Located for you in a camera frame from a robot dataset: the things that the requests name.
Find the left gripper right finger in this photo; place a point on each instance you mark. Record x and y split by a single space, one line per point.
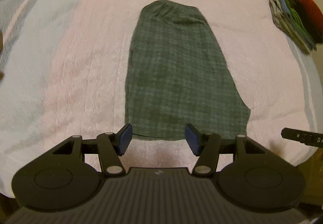
206 147

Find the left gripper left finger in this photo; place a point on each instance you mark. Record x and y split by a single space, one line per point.
111 146

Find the green plaid shorts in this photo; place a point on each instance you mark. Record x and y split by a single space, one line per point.
177 75

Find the green folded garment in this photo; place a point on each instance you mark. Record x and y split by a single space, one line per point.
297 22

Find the red knit sweater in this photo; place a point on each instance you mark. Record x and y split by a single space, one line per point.
314 14

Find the blue folded garment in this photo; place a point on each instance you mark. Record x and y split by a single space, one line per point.
284 7

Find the dark folded garment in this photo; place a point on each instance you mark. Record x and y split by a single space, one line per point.
311 17

